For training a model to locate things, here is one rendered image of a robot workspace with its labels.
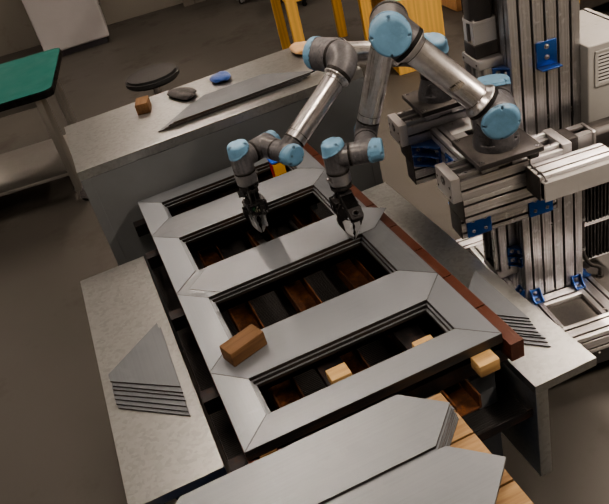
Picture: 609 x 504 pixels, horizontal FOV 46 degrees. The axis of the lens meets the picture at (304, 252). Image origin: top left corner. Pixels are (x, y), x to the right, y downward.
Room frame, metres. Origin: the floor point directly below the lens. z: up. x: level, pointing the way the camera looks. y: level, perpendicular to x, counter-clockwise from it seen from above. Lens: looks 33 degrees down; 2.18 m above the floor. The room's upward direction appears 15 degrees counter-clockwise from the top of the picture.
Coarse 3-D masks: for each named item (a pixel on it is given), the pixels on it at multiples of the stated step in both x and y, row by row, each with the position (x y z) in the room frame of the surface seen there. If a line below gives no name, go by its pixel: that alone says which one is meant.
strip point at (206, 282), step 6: (204, 270) 2.10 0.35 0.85; (204, 276) 2.06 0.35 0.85; (210, 276) 2.05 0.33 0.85; (198, 282) 2.03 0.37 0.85; (204, 282) 2.02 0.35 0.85; (210, 282) 2.01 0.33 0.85; (216, 282) 2.00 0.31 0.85; (192, 288) 2.01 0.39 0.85; (198, 288) 2.00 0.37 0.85; (204, 288) 1.99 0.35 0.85; (210, 288) 1.98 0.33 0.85; (216, 288) 1.97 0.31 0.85
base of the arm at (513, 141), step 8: (480, 128) 2.06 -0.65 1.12; (480, 136) 2.05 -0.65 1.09; (512, 136) 2.02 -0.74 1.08; (480, 144) 2.04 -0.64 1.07; (488, 144) 2.04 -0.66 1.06; (496, 144) 2.01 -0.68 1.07; (504, 144) 2.01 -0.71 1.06; (512, 144) 2.01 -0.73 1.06; (480, 152) 2.04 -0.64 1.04; (488, 152) 2.02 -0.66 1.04; (496, 152) 2.01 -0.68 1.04
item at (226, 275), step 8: (216, 264) 2.11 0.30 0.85; (224, 264) 2.10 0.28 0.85; (232, 264) 2.09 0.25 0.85; (216, 272) 2.06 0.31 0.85; (224, 272) 2.05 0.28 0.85; (232, 272) 2.04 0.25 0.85; (216, 280) 2.02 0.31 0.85; (224, 280) 2.00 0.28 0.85; (232, 280) 1.99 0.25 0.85; (240, 280) 1.98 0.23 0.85; (224, 288) 1.96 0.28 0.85
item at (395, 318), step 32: (192, 192) 2.72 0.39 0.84; (320, 192) 2.42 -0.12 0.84; (224, 224) 2.40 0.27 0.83; (320, 256) 2.02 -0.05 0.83; (256, 288) 1.95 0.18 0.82; (384, 320) 1.59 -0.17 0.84; (320, 352) 1.54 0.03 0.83; (480, 352) 1.39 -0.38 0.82; (256, 384) 1.49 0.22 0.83; (256, 448) 1.25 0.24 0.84
